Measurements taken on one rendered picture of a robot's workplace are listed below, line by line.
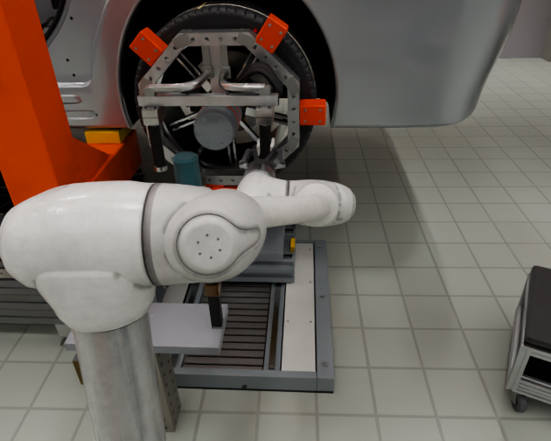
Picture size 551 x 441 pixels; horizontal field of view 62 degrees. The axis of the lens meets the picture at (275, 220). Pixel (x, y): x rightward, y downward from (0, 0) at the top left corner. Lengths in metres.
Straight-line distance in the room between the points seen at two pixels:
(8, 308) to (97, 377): 1.38
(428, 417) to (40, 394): 1.36
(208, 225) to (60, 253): 0.18
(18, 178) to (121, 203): 0.99
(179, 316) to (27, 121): 0.68
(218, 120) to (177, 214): 0.98
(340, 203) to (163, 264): 0.63
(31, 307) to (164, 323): 0.74
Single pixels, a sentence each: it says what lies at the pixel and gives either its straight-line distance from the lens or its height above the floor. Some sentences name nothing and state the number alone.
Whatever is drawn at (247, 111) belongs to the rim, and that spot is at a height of 0.83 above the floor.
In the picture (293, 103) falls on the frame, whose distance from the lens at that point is 1.60.
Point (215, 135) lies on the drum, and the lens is 1.51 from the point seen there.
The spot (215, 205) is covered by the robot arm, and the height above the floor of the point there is 1.14.
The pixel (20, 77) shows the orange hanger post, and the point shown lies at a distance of 1.39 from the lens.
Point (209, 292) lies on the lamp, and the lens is 1.24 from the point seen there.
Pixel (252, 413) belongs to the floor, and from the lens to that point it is 1.71.
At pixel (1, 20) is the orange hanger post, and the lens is 1.37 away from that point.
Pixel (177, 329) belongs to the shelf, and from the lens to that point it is 1.36.
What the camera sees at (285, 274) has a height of 0.14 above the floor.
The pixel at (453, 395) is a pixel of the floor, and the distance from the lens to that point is 1.83.
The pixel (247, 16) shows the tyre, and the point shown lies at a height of 1.15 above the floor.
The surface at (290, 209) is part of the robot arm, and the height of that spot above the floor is 0.94.
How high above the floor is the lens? 1.40
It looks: 33 degrees down
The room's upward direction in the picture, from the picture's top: 2 degrees counter-clockwise
